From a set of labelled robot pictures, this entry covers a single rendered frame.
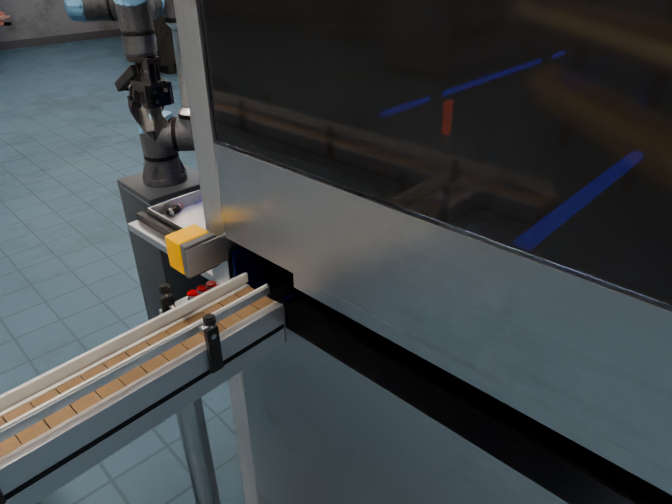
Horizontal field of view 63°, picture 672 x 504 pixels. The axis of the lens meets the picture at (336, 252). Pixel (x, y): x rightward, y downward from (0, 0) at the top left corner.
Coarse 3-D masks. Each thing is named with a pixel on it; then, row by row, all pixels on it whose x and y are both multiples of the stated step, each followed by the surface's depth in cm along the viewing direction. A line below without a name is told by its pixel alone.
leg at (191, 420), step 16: (176, 416) 102; (192, 416) 100; (192, 432) 102; (192, 448) 104; (208, 448) 107; (192, 464) 106; (208, 464) 108; (192, 480) 109; (208, 480) 110; (208, 496) 112
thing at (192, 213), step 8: (192, 192) 152; (200, 192) 154; (168, 200) 147; (176, 200) 149; (184, 200) 151; (192, 200) 153; (200, 200) 155; (152, 208) 144; (160, 208) 146; (168, 208) 148; (184, 208) 150; (192, 208) 150; (200, 208) 150; (152, 216) 143; (160, 216) 140; (168, 216) 146; (176, 216) 146; (184, 216) 146; (192, 216) 146; (200, 216) 146; (168, 224) 138; (176, 224) 135; (184, 224) 142; (192, 224) 142; (200, 224) 142
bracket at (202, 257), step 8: (208, 240) 105; (216, 240) 106; (224, 240) 108; (192, 248) 103; (200, 248) 104; (208, 248) 105; (216, 248) 107; (224, 248) 108; (192, 256) 103; (200, 256) 105; (208, 256) 106; (216, 256) 108; (224, 256) 109; (192, 264) 104; (200, 264) 105; (208, 264) 107; (216, 264) 108; (192, 272) 105; (200, 272) 106
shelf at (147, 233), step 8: (128, 224) 143; (136, 224) 143; (144, 224) 143; (136, 232) 141; (144, 232) 139; (152, 232) 139; (152, 240) 136; (160, 240) 135; (160, 248) 135; (208, 272) 122; (288, 272) 124; (272, 280) 121
